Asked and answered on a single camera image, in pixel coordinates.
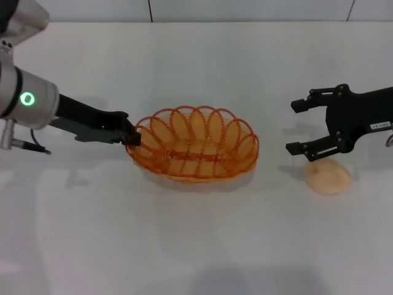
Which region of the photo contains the round pale bread bun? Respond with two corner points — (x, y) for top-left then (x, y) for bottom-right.
(305, 158), (352, 196)

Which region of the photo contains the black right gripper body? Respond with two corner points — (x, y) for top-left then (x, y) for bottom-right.
(325, 84), (393, 153)

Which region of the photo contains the black cable with silver plug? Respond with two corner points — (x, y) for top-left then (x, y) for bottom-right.
(0, 119), (52, 155)

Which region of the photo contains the orange woven plastic basket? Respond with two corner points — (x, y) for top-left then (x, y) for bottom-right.
(125, 106), (260, 184)

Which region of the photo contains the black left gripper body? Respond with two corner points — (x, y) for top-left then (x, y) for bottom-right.
(50, 93), (114, 144)

